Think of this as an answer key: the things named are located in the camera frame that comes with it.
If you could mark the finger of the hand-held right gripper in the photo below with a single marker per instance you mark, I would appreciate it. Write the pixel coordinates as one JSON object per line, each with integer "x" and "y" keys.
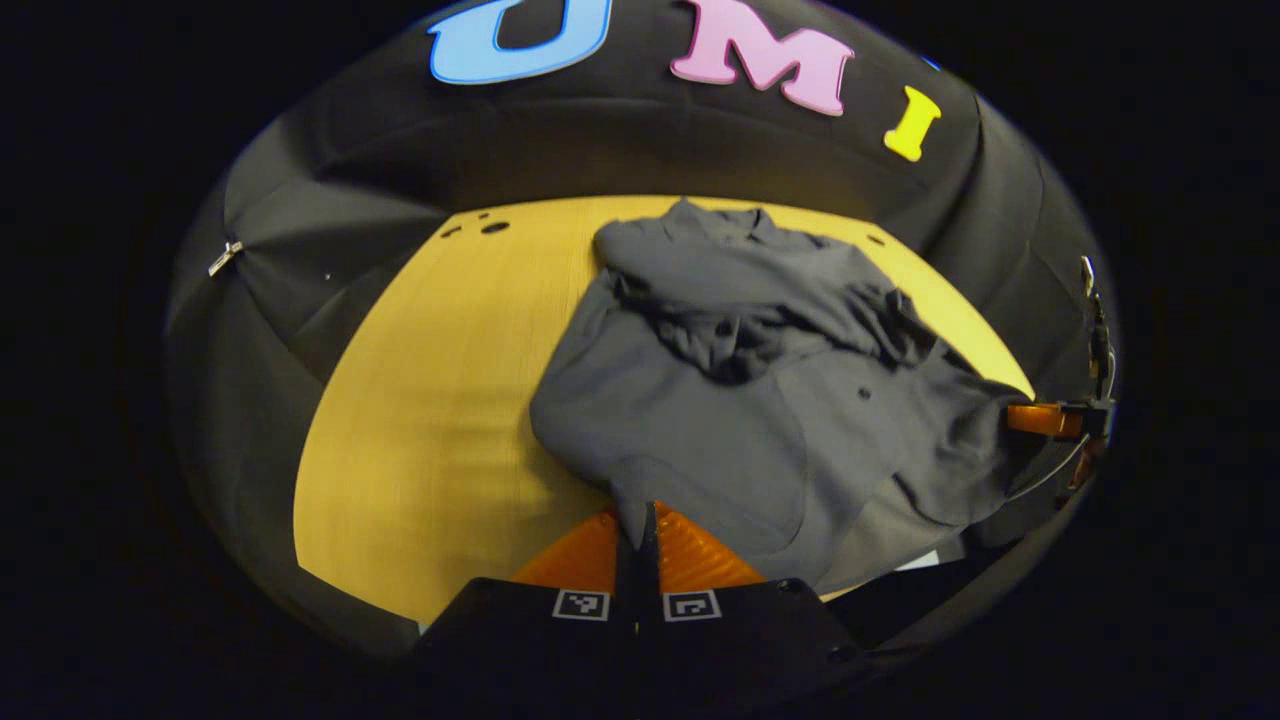
{"x": 1040, "y": 420}

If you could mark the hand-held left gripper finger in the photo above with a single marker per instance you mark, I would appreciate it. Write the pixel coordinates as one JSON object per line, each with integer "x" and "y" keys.
{"x": 627, "y": 585}
{"x": 650, "y": 580}

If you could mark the grey button shirt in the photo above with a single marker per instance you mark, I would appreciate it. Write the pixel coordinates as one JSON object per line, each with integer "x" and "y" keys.
{"x": 700, "y": 430}

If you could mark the black backdrop cloth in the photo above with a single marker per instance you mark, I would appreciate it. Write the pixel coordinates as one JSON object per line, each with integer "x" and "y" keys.
{"x": 650, "y": 150}

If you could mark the silver cloth clip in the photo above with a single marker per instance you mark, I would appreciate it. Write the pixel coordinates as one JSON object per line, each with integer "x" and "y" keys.
{"x": 225, "y": 258}

